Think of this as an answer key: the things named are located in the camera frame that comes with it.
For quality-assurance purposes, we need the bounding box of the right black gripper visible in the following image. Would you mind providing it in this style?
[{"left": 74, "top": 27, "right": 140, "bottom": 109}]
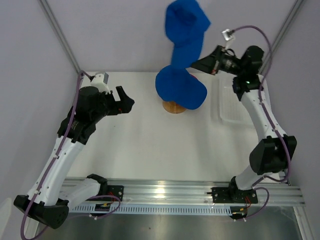
[{"left": 190, "top": 45, "right": 245, "bottom": 77}]

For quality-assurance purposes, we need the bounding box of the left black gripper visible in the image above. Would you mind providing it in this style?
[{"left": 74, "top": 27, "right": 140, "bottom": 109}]
[{"left": 91, "top": 86, "right": 134, "bottom": 123}]

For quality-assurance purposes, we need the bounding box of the blue cap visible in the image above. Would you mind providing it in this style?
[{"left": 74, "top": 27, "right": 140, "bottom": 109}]
[
  {"left": 155, "top": 65, "right": 208, "bottom": 110},
  {"left": 164, "top": 0, "right": 211, "bottom": 69}
]

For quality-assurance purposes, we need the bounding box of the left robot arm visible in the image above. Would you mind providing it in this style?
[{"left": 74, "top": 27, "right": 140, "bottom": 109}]
[{"left": 13, "top": 86, "right": 135, "bottom": 229}]

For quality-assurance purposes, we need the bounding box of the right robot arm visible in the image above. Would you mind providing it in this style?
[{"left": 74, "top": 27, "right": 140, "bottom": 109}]
[{"left": 191, "top": 45, "right": 297, "bottom": 204}]

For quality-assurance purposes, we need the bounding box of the wooden hat stand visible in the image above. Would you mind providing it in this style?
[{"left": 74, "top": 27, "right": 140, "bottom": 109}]
[{"left": 162, "top": 101, "right": 187, "bottom": 114}]

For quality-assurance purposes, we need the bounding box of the white plastic basket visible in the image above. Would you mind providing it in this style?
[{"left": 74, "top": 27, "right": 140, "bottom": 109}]
[{"left": 218, "top": 77, "right": 255, "bottom": 129}]

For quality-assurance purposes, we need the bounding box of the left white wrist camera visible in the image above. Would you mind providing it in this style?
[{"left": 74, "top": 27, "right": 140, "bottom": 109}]
[{"left": 89, "top": 71, "right": 111, "bottom": 95}]

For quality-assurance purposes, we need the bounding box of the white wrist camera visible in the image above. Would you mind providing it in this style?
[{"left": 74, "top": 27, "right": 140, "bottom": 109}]
[
  {"left": 89, "top": 71, "right": 111, "bottom": 95},
  {"left": 221, "top": 28, "right": 236, "bottom": 50}
]

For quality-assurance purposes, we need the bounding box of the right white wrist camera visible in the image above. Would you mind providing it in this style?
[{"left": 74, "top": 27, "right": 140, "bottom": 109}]
[{"left": 221, "top": 28, "right": 236, "bottom": 50}]

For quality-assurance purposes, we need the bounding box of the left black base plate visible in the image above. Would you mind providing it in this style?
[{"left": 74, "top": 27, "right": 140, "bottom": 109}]
[{"left": 106, "top": 185, "right": 125, "bottom": 201}]

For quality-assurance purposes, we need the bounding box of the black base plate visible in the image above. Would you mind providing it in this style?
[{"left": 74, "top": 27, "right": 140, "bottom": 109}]
[
  {"left": 106, "top": 185, "right": 125, "bottom": 201},
  {"left": 207, "top": 187, "right": 258, "bottom": 204}
]

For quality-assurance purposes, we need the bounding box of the aluminium mounting rail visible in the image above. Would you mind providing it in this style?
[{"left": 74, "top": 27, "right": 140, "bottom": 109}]
[{"left": 59, "top": 162, "right": 307, "bottom": 207}]

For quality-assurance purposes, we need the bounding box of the right frame post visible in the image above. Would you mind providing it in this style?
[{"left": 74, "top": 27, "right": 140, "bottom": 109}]
[{"left": 260, "top": 0, "right": 306, "bottom": 74}]

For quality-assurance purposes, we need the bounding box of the frame post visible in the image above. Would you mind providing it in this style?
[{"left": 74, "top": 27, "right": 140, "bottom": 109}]
[
  {"left": 37, "top": 0, "right": 81, "bottom": 74},
  {"left": 260, "top": 0, "right": 306, "bottom": 74}
]

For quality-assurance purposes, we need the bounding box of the white slotted cable duct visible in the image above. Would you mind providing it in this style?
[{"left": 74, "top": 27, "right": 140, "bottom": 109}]
[{"left": 70, "top": 203, "right": 232, "bottom": 216}]

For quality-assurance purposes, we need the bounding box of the left frame post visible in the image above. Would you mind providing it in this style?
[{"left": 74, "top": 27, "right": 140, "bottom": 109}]
[{"left": 37, "top": 0, "right": 81, "bottom": 74}]

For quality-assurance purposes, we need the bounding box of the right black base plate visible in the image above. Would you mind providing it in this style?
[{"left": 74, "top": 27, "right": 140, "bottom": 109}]
[{"left": 207, "top": 187, "right": 258, "bottom": 204}]

